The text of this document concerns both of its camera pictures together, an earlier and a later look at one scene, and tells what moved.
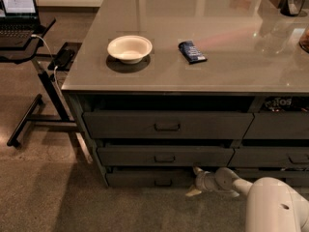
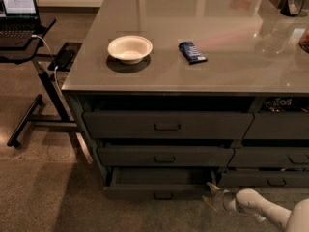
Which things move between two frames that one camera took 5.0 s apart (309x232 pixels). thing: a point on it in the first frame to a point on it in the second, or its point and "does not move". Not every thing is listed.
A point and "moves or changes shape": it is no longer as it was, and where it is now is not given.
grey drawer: x=269 y=157 does not move
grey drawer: x=151 y=179 moves or changes shape
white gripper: x=203 y=183 to x=224 y=201
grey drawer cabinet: x=170 y=79 does not move
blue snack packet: x=191 y=51 does not move
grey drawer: x=284 y=125 does not move
